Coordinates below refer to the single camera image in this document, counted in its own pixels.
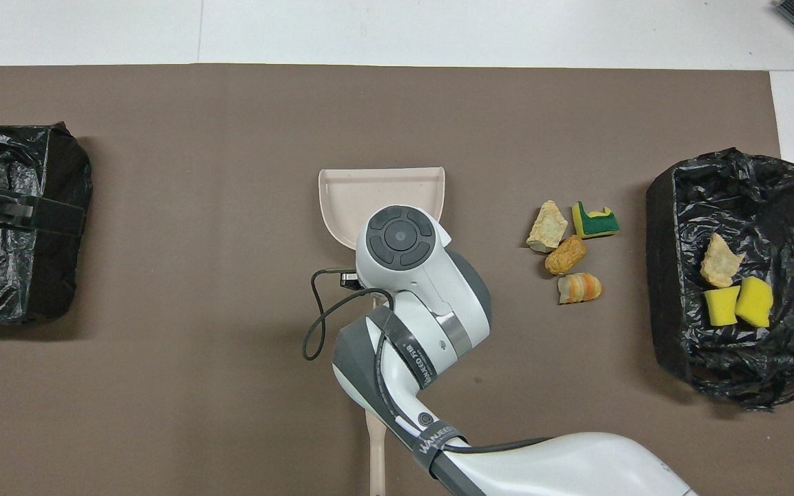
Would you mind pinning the pale bread chunk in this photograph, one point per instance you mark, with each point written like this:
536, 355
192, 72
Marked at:
547, 227

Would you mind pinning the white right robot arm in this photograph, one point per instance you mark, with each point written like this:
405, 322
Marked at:
424, 296

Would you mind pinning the orange striped bread piece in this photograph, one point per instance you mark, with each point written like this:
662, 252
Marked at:
721, 262
579, 288

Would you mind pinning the black bag lined bin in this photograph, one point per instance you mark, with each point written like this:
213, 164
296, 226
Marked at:
4, 275
769, 207

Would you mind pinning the yellow sponge piece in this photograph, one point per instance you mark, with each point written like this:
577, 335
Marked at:
755, 303
721, 306

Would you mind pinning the golden brown bread roll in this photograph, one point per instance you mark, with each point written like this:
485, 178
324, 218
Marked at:
565, 256

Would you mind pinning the green and yellow sponge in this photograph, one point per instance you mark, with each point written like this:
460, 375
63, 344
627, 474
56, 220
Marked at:
597, 224

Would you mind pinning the brown paper table mat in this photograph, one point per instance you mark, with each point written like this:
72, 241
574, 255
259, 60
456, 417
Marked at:
197, 386

